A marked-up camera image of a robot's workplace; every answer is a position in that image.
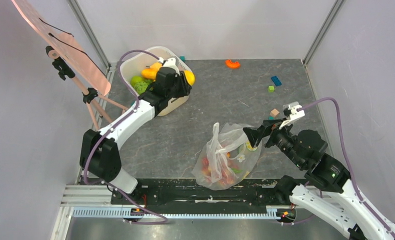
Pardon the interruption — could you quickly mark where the green fake custard apple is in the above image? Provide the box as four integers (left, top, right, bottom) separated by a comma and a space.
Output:
133, 81, 150, 95

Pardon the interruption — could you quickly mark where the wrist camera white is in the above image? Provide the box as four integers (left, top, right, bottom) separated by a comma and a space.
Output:
279, 101, 305, 130
157, 57, 180, 74

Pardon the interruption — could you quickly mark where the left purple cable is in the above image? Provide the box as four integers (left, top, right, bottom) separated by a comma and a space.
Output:
82, 49, 169, 225

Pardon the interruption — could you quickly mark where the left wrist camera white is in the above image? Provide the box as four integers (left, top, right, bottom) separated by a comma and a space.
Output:
157, 57, 180, 74

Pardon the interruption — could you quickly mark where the wooden toy cube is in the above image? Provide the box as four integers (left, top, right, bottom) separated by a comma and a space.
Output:
269, 108, 280, 118

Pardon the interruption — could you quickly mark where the blue toy brick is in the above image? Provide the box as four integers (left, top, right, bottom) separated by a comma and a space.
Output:
270, 76, 282, 87

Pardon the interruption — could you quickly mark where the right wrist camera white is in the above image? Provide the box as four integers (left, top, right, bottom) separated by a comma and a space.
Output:
279, 101, 305, 130

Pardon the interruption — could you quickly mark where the yellow fake pear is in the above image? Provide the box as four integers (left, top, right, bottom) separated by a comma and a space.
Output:
184, 70, 196, 86

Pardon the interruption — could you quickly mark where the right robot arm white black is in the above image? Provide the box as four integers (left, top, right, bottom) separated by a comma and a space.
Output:
243, 119, 395, 240

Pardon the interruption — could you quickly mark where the white plastic basket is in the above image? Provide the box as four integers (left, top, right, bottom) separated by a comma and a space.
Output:
117, 46, 192, 116

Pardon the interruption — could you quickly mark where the orange curved toy block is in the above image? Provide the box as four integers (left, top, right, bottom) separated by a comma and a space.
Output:
225, 59, 241, 69

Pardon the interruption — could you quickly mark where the pink tripod stand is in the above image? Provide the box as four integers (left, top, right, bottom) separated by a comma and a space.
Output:
45, 45, 128, 130

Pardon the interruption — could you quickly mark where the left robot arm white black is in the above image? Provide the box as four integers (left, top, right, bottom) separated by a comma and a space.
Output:
79, 66, 196, 204

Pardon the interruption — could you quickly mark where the green toy cube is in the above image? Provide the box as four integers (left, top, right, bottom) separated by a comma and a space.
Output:
268, 85, 275, 93

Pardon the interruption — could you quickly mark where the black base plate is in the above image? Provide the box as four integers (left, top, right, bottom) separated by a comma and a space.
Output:
127, 178, 291, 207

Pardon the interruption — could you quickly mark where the orange yellow fake mango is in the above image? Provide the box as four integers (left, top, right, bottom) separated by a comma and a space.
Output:
141, 68, 158, 81

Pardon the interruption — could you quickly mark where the clear plastic bag of fruits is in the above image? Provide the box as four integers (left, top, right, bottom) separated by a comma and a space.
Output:
192, 122, 262, 191

